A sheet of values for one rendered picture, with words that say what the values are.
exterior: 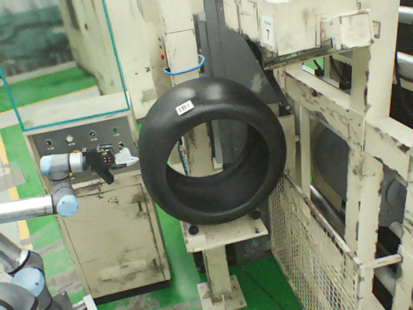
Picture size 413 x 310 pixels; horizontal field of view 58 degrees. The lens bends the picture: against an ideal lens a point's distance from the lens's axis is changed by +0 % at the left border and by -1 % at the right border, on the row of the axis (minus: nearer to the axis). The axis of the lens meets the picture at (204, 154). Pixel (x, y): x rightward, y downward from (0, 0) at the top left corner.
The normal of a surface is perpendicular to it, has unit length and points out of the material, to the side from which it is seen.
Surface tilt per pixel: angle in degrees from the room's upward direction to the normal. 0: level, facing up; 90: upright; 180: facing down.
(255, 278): 0
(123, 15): 90
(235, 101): 46
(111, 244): 89
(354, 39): 72
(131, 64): 90
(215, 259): 90
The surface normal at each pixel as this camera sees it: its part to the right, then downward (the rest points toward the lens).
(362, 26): 0.15, 0.14
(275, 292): -0.14, -0.88
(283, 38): 0.20, 0.43
